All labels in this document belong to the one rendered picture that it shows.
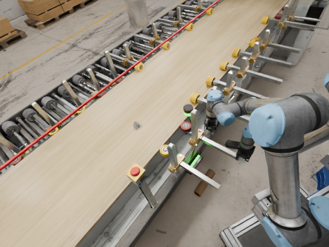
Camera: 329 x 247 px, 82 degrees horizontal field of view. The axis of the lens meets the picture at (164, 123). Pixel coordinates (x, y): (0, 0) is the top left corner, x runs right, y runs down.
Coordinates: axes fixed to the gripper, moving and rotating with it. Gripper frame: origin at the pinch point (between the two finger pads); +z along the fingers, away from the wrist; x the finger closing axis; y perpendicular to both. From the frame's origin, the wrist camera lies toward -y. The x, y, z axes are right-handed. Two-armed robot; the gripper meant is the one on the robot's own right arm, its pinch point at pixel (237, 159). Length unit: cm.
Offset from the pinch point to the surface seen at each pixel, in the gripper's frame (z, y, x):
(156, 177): 20, -45, -37
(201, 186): 74, -23, -6
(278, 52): 74, -37, 262
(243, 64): -22, -30, 69
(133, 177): -40, -29, -57
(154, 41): -15, -138, 79
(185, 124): -8.5, -42.4, 1.2
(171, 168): -4.2, -31.1, -32.6
